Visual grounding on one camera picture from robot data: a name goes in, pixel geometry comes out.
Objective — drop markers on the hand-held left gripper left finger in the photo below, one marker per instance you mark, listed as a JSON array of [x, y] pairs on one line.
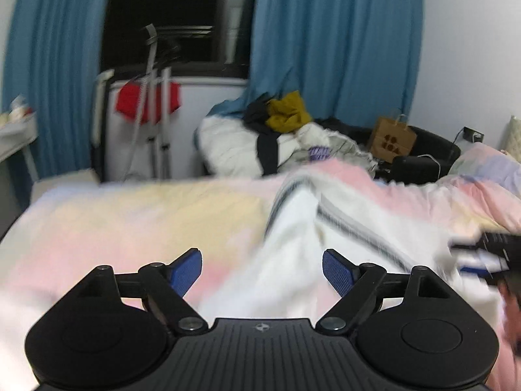
[[186, 271]]

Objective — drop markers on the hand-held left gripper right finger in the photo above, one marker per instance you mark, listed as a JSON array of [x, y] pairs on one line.
[[338, 273]]

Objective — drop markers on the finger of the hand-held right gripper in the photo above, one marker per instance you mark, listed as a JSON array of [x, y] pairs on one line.
[[498, 277], [498, 244]]

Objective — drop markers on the white striped garment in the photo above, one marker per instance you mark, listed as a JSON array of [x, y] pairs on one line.
[[293, 244]]

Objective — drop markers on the pile of clothes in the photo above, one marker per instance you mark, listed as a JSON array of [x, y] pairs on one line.
[[228, 142]]

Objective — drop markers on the white clothes drying rack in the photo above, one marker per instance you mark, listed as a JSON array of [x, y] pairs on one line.
[[154, 89]]

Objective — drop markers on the person's right hand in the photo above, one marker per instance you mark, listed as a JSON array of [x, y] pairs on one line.
[[512, 309]]

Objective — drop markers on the pastel patchwork blanket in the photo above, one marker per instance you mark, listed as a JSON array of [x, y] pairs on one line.
[[122, 220]]

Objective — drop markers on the pastel pillow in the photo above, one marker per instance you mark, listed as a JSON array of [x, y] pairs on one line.
[[484, 163]]

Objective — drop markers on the beige cushion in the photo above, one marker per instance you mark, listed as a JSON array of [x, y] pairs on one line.
[[515, 134]]

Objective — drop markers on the black pouch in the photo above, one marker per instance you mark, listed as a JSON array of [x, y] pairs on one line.
[[415, 167]]

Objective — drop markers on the black chair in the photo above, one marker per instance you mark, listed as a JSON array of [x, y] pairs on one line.
[[433, 142]]

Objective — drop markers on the grey printed garment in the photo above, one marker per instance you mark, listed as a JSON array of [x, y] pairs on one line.
[[325, 150]]

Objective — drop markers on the black garment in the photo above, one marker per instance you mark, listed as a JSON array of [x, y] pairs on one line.
[[266, 150]]

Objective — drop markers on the brown paper bag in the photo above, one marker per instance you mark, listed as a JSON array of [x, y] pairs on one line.
[[390, 138]]

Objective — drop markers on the mustard yellow garment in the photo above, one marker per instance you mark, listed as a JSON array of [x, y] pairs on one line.
[[287, 116]]

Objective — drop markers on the red garment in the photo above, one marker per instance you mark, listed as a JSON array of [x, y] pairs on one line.
[[128, 104]]

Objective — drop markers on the white desk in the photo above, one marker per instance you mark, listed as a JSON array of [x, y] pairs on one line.
[[14, 134]]

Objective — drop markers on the blue curtain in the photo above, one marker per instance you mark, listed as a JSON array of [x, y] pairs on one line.
[[53, 69], [333, 40]]

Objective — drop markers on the clutter on white desk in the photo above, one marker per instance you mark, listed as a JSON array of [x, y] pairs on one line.
[[16, 110]]

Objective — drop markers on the dark window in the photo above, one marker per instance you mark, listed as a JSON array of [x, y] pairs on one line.
[[171, 0]]

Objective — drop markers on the wall outlet with charger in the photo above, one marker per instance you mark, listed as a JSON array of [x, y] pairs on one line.
[[474, 134]]

